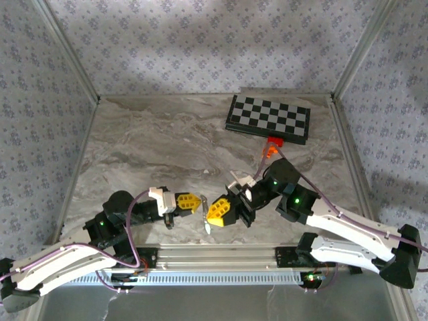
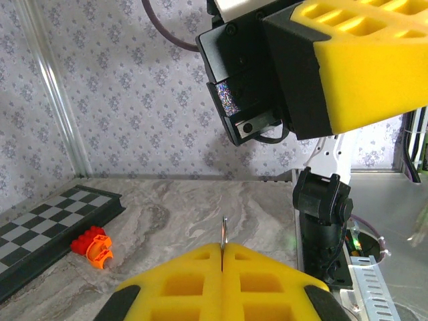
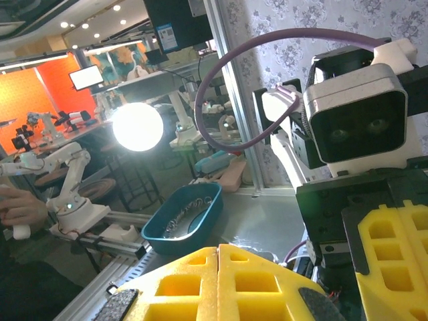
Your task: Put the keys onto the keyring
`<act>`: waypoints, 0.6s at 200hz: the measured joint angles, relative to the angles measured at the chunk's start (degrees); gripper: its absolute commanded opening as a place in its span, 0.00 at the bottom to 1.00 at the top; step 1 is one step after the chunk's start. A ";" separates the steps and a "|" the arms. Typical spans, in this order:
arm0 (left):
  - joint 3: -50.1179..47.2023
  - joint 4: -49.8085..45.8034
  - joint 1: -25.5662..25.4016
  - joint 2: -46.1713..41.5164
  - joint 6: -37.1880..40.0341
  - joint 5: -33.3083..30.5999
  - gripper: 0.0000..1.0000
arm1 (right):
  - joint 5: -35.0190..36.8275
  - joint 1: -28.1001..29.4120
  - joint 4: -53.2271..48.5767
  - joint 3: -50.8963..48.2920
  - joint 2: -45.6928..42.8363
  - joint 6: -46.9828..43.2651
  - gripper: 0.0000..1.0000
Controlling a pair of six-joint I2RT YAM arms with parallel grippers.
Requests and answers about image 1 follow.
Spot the orange curved toy piece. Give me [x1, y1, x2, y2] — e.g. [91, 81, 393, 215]
[261, 142, 279, 160]

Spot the black and grey chessboard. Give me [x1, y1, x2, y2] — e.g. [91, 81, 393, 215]
[224, 94, 311, 146]

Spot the grey metal sheet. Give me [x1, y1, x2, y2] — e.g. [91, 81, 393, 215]
[31, 282, 407, 321]

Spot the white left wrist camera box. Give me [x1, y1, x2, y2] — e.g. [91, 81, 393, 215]
[147, 185, 179, 217]

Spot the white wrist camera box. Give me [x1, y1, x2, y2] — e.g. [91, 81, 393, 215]
[147, 185, 179, 217]
[226, 169, 257, 201]

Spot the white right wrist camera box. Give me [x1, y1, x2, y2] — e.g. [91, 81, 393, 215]
[226, 169, 257, 201]

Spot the wide aluminium base rail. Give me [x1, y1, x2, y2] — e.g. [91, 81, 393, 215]
[39, 243, 382, 270]

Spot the aluminium frame rail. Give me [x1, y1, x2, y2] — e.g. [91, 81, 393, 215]
[329, 95, 372, 218]
[98, 92, 335, 100]
[46, 98, 101, 247]

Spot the white slotted cable duct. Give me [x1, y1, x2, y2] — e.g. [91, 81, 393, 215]
[68, 269, 307, 287]

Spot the aluminium frame post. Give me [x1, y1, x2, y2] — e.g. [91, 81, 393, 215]
[330, 0, 401, 100]

